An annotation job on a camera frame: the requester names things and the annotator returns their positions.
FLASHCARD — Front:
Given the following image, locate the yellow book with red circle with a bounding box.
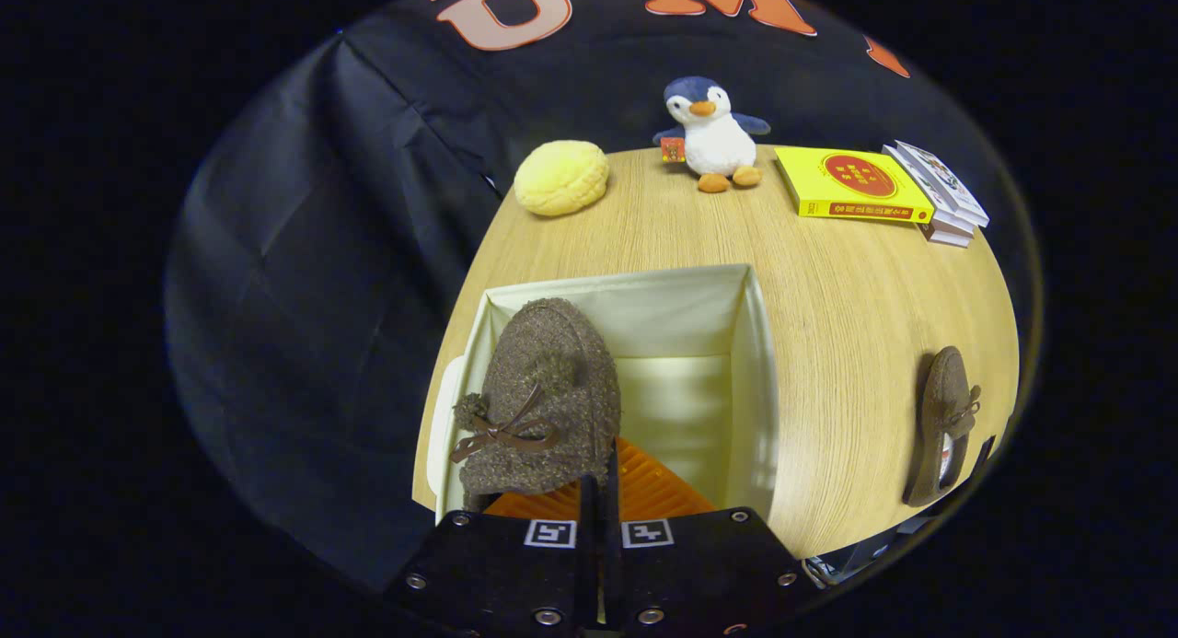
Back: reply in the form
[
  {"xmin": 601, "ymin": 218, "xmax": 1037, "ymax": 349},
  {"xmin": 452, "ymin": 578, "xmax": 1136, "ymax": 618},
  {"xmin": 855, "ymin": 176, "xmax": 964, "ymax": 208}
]
[{"xmin": 774, "ymin": 146, "xmax": 936, "ymax": 225}]

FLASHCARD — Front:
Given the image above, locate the yellow bun plush toy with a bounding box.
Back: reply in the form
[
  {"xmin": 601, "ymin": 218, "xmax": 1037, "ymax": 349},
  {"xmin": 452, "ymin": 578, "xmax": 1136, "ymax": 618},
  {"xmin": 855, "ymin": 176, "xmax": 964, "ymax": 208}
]
[{"xmin": 514, "ymin": 140, "xmax": 610, "ymax": 218}]

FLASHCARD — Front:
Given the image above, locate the brown fuzzy shoe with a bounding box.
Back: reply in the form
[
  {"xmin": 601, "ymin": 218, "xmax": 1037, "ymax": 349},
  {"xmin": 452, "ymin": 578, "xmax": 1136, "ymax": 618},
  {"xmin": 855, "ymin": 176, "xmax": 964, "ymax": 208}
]
[
  {"xmin": 449, "ymin": 297, "xmax": 623, "ymax": 513},
  {"xmin": 902, "ymin": 345, "xmax": 984, "ymax": 509}
]

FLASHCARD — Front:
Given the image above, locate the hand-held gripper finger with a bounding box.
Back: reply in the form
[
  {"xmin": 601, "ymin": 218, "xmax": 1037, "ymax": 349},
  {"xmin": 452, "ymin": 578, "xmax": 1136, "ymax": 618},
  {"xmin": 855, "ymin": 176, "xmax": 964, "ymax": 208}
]
[
  {"xmin": 603, "ymin": 435, "xmax": 820, "ymax": 638},
  {"xmin": 382, "ymin": 477, "xmax": 604, "ymax": 638}
]

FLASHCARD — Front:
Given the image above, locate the cream fabric storage box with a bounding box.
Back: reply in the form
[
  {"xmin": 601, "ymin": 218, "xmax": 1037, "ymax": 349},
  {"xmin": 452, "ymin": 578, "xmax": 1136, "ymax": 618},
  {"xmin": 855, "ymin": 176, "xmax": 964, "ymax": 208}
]
[{"xmin": 431, "ymin": 263, "xmax": 781, "ymax": 528}]

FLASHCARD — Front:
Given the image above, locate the thin paperback book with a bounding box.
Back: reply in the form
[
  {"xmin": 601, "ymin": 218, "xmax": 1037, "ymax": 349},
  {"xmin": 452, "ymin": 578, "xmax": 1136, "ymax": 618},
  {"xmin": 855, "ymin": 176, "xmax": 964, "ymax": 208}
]
[
  {"xmin": 920, "ymin": 216, "xmax": 975, "ymax": 249},
  {"xmin": 882, "ymin": 145, "xmax": 978, "ymax": 238}
]

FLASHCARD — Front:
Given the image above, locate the penguin plush toy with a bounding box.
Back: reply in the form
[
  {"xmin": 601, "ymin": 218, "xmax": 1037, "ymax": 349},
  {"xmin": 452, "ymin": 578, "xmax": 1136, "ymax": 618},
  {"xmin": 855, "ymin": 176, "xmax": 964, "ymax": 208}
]
[{"xmin": 653, "ymin": 75, "xmax": 772, "ymax": 194}]

